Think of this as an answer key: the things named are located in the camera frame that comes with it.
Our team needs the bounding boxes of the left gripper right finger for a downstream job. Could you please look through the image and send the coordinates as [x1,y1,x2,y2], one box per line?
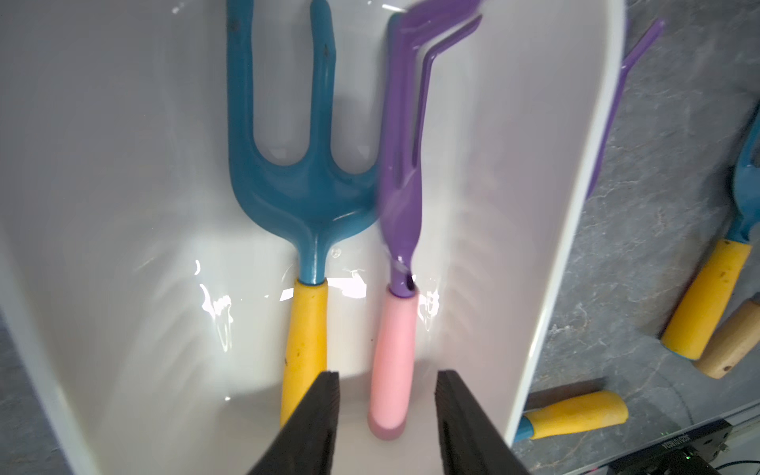
[435,370,528,475]

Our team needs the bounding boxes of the aluminium frame rails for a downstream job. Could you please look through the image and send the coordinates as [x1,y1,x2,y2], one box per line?
[575,406,759,474]

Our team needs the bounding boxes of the purple rake pink handle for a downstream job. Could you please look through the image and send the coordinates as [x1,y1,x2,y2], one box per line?
[586,18,666,199]
[368,1,482,441]

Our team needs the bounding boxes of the teal fork yellow handle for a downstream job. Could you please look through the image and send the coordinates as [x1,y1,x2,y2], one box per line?
[514,391,629,443]

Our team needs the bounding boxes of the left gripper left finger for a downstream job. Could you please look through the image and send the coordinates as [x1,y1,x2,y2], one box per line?
[249,371,340,475]

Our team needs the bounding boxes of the teal rake yellow handle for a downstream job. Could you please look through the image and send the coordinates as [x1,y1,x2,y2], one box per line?
[661,115,759,360]
[227,1,377,425]

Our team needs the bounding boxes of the white storage box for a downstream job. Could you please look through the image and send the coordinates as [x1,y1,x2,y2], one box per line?
[1,1,627,474]

